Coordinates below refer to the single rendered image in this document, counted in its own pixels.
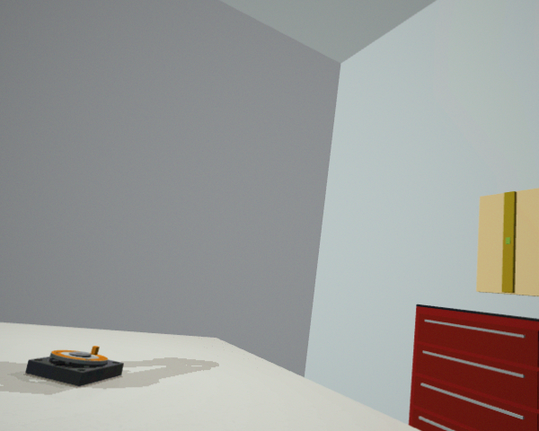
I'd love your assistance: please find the orange round plate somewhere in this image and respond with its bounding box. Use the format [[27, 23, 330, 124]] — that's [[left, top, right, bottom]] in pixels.
[[50, 346, 109, 365]]

